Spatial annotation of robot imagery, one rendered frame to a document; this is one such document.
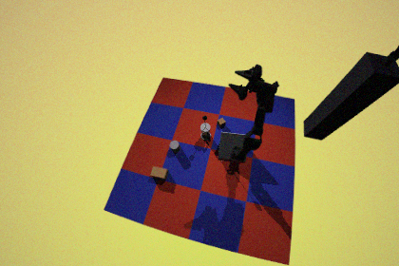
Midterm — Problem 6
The brown rectangular block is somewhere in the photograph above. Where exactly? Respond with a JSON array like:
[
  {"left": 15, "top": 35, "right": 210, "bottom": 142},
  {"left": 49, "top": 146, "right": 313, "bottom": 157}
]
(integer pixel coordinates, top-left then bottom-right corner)
[{"left": 150, "top": 165, "right": 168, "bottom": 180}]

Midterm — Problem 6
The tan cube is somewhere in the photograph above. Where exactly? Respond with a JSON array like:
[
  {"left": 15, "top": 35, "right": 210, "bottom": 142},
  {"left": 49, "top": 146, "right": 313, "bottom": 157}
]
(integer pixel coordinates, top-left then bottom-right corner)
[{"left": 218, "top": 118, "right": 226, "bottom": 127}]

